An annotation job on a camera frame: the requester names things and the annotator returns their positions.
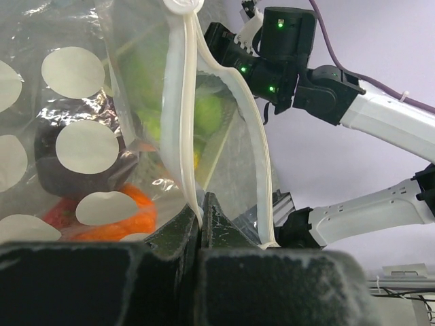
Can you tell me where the clear polka dot zip bag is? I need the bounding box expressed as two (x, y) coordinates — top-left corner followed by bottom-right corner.
(1, 1), (274, 249)

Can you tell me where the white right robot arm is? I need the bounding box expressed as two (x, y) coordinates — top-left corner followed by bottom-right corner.
(200, 1), (434, 248)

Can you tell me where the dark red plum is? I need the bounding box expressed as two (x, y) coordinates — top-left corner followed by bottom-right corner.
(34, 97), (139, 200)

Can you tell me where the light green cabbage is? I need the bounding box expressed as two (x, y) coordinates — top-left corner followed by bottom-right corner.
(118, 39), (168, 142)

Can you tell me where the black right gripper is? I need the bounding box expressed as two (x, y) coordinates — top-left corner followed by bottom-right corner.
(204, 7), (316, 114)

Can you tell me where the green cabbage right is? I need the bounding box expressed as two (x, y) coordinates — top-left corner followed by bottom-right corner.
(194, 94), (223, 137)

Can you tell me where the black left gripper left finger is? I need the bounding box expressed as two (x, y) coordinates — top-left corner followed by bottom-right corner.
(1, 207), (199, 325)

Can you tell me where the watermelon slice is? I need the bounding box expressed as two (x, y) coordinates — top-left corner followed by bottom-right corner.
(42, 198), (79, 230)

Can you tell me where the orange tangerine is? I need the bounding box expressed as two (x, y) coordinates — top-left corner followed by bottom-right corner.
(70, 183), (158, 241)

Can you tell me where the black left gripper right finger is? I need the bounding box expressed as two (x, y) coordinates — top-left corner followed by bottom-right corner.
(195, 193), (381, 325)

